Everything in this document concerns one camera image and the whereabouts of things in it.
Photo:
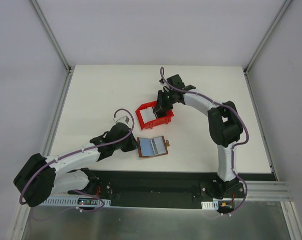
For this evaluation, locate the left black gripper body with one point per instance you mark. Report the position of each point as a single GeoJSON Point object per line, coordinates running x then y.
{"type": "Point", "coordinates": [131, 144]}

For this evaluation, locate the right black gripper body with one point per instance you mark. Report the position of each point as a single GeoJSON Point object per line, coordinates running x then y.
{"type": "Point", "coordinates": [161, 104]}

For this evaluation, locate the red plastic bin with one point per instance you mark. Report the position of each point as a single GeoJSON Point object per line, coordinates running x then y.
{"type": "Point", "coordinates": [160, 120]}

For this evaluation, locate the silver VIP card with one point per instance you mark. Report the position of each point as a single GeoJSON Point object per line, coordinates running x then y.
{"type": "Point", "coordinates": [146, 148]}
{"type": "Point", "coordinates": [158, 145]}

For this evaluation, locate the brown leather card holder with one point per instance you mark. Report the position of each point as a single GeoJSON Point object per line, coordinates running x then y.
{"type": "Point", "coordinates": [167, 144]}

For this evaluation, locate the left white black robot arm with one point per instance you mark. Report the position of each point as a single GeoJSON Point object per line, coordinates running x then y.
{"type": "Point", "coordinates": [43, 176]}

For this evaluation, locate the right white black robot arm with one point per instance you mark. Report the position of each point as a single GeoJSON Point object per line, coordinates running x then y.
{"type": "Point", "coordinates": [224, 126]}

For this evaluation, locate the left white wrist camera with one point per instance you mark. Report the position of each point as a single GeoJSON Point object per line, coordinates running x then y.
{"type": "Point", "coordinates": [124, 120]}

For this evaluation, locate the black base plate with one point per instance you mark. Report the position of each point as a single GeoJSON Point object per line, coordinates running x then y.
{"type": "Point", "coordinates": [161, 189]}

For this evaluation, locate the left white cable duct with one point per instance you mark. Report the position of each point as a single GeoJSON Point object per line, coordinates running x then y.
{"type": "Point", "coordinates": [71, 201]}

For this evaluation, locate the white cable duct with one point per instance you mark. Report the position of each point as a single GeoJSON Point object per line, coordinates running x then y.
{"type": "Point", "coordinates": [71, 201]}
{"type": "Point", "coordinates": [213, 205]}

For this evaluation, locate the right white cable duct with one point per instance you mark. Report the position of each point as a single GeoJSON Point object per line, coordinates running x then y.
{"type": "Point", "coordinates": [213, 205]}

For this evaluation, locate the left aluminium frame post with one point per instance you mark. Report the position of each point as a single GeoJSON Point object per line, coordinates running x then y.
{"type": "Point", "coordinates": [50, 35]}

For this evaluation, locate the aluminium frame post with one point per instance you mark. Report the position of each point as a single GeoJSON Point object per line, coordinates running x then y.
{"type": "Point", "coordinates": [268, 34]}
{"type": "Point", "coordinates": [50, 35]}

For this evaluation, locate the right aluminium frame post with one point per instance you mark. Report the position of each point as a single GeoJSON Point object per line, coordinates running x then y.
{"type": "Point", "coordinates": [268, 34]}

